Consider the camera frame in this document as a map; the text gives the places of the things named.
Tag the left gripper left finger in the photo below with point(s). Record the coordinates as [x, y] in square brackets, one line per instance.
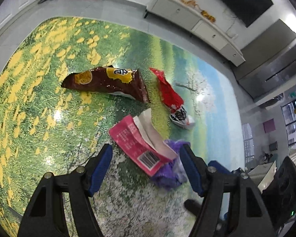
[45, 214]

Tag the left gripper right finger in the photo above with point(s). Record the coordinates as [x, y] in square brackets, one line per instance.
[232, 204]

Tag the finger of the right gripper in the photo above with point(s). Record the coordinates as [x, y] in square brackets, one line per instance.
[219, 168]

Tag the purple plastic bag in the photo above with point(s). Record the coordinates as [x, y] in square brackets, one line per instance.
[172, 174]

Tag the red snack wrapper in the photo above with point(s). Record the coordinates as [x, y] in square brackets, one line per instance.
[173, 101]

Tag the pink snack wrapper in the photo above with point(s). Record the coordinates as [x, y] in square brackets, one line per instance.
[142, 143]

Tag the brown chip bag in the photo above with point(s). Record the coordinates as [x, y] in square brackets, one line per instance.
[111, 80]

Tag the purple square stool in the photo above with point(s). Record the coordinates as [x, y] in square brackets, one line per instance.
[269, 126]

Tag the silver refrigerator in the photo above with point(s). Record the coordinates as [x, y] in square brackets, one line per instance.
[270, 61]

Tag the golden tiger ornament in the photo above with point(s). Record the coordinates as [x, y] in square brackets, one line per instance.
[209, 17]

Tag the white TV cabinet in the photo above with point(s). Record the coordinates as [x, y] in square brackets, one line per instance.
[193, 21]

